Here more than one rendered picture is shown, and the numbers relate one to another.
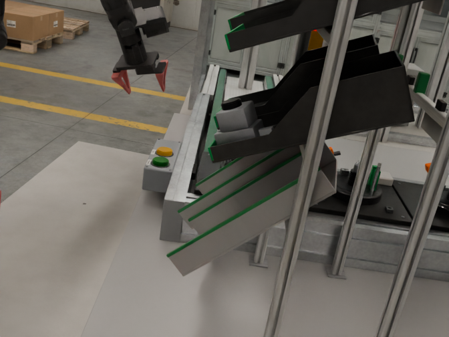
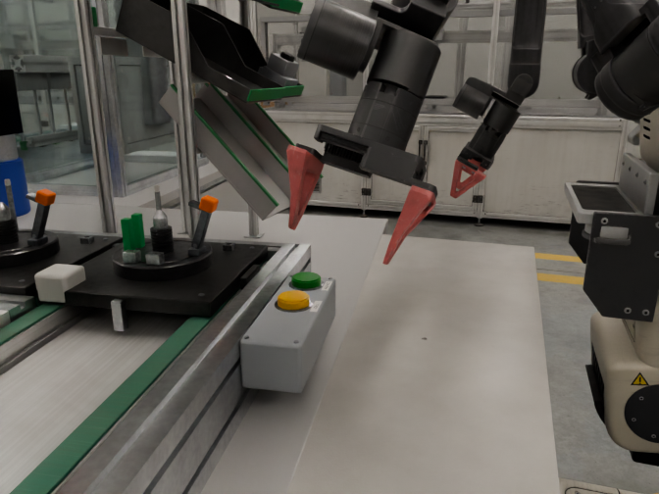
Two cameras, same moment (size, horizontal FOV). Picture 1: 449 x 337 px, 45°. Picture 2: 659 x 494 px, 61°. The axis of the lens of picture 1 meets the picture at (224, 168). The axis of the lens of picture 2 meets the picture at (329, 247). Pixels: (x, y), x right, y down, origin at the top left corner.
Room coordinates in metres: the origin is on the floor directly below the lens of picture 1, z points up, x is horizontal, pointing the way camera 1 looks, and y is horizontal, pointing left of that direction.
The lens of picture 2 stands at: (1.90, 0.34, 1.24)
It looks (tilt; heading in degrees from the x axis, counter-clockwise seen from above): 17 degrees down; 192
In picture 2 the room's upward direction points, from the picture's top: straight up
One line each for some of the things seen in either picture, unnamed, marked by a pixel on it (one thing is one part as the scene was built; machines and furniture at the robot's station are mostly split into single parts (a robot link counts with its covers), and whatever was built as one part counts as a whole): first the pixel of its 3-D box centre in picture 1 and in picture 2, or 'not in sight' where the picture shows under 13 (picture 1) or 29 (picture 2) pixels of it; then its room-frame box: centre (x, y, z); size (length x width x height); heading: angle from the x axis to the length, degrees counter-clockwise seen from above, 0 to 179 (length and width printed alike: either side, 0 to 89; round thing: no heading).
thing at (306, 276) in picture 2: (160, 163); (306, 283); (1.21, 0.16, 0.96); 0.04 x 0.04 x 0.02
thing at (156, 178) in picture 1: (163, 164); (293, 325); (1.28, 0.16, 0.93); 0.21 x 0.07 x 0.06; 2
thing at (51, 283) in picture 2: not in sight; (61, 283); (1.30, -0.15, 0.97); 0.05 x 0.05 x 0.04; 2
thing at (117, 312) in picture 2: not in sight; (119, 315); (1.32, -0.06, 0.95); 0.01 x 0.01 x 0.04; 2
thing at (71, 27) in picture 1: (37, 23); not in sight; (7.37, 2.83, 0.07); 1.20 x 0.82 x 0.14; 92
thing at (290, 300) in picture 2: (164, 152); (293, 303); (1.28, 0.16, 0.96); 0.04 x 0.04 x 0.02
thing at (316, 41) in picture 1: (314, 39); not in sight; (1.39, -0.17, 1.28); 0.05 x 0.05 x 0.05
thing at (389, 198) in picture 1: (355, 176); (4, 227); (1.20, -0.31, 1.01); 0.24 x 0.24 x 0.13; 2
